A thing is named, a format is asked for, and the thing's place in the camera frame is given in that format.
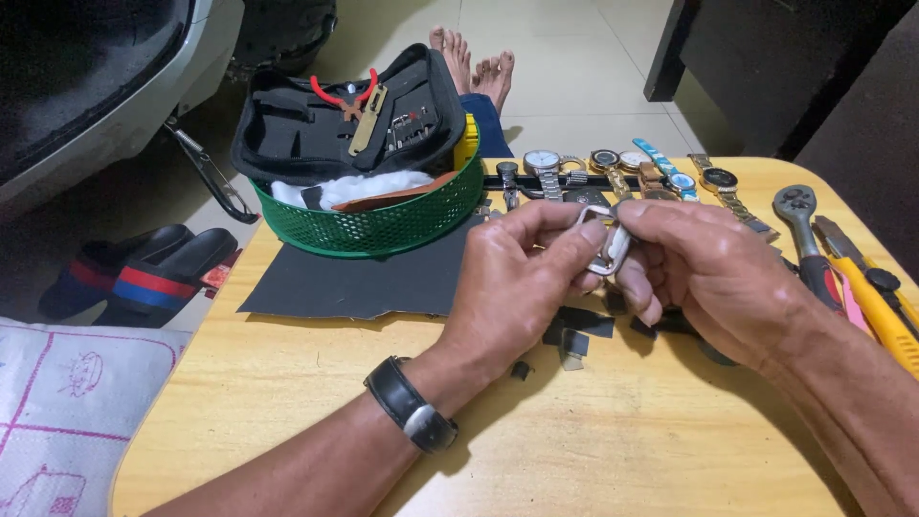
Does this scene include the red-handled pliers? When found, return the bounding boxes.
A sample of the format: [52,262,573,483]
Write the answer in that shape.
[309,67,380,122]

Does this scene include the white scooter body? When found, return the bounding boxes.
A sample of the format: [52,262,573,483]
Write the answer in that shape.
[0,0,246,211]

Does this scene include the brown leather piece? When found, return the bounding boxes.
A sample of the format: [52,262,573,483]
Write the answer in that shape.
[331,171,461,214]

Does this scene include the black leather wristwatch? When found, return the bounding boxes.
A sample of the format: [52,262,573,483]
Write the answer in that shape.
[363,355,460,455]

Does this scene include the white cotton wad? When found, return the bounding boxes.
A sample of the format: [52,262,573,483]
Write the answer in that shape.
[270,169,436,211]

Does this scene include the silver watch case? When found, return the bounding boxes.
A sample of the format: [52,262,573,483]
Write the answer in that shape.
[571,204,634,278]

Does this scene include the silver white-dial watch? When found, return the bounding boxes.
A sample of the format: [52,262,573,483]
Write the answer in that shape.
[522,148,566,203]

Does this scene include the black zip tool case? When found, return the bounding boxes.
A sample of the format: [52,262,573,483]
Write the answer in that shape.
[230,43,468,190]

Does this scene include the white pink-print cushion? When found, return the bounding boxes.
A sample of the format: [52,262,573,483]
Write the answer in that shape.
[0,316,194,517]

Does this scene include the black red-blue striped sandal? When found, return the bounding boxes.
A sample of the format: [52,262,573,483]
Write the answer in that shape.
[92,227,240,330]
[37,223,195,321]

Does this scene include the pink plastic tool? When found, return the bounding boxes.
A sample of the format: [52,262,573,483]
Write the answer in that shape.
[836,276,874,338]

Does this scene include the person's blue jeans leg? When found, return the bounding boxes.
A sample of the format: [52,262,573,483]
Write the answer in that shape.
[458,92,515,159]

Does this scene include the black flat bar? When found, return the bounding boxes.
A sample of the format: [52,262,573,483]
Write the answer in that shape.
[482,174,650,192]

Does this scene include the dark grey sandpaper sheet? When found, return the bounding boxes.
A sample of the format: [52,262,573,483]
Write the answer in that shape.
[237,213,496,321]

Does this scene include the brass flat tool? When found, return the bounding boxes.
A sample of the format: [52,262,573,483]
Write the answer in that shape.
[347,84,389,157]

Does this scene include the black scooter tyre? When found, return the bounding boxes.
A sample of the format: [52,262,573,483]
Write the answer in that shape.
[228,0,339,79]

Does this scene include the rose gold white-dial watch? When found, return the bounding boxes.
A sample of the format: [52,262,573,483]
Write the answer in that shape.
[618,150,679,202]

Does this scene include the ratchet wrench black-red handle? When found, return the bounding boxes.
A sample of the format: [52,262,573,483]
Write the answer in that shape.
[773,184,846,311]

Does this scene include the set of screwdriver bits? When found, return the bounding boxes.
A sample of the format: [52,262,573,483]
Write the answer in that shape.
[388,105,439,152]

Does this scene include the green perforated plastic basket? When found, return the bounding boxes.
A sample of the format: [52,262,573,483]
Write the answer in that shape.
[248,129,486,259]

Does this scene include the yellow plastic box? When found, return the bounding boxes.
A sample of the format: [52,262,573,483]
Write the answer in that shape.
[453,112,481,172]

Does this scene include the gold black-dial watch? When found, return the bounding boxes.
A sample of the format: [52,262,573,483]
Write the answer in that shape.
[588,148,634,203]

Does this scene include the person's right foot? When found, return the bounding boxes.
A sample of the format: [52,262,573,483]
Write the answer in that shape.
[470,49,516,114]

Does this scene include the light blue strap watch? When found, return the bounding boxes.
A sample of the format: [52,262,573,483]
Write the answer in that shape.
[631,137,702,204]

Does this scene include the small red packet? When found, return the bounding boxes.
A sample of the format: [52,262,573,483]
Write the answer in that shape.
[200,247,243,300]

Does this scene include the gold dark-dial bracelet watch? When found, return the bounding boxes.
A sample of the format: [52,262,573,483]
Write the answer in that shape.
[687,152,781,243]

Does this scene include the person's foot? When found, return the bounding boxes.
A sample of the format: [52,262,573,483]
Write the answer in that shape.
[429,26,472,98]
[470,49,516,114]

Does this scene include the dark wooden furniture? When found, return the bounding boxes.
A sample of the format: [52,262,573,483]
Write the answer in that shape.
[642,0,919,162]

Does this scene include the person's left foot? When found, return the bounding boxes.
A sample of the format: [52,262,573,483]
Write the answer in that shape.
[429,26,472,98]

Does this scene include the black scooter kickstand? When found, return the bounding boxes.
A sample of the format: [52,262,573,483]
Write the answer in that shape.
[163,118,261,225]

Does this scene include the empty silver watch ring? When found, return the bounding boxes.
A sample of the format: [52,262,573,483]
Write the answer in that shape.
[559,155,591,188]

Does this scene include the black-yellow handled pliers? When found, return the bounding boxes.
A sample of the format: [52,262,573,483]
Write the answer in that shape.
[812,214,919,338]

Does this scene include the person's left hand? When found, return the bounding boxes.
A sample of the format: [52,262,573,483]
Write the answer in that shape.
[402,200,611,426]

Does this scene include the dark wooden panel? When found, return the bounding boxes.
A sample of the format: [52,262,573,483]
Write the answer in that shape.
[793,22,919,282]

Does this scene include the yellow utility knife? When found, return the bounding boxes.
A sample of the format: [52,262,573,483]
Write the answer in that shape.
[826,254,919,379]

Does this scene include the person's right hand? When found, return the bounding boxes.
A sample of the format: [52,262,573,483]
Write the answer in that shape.
[614,199,817,373]

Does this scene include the small black-dial watch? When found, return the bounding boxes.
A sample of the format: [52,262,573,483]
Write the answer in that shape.
[494,161,522,211]

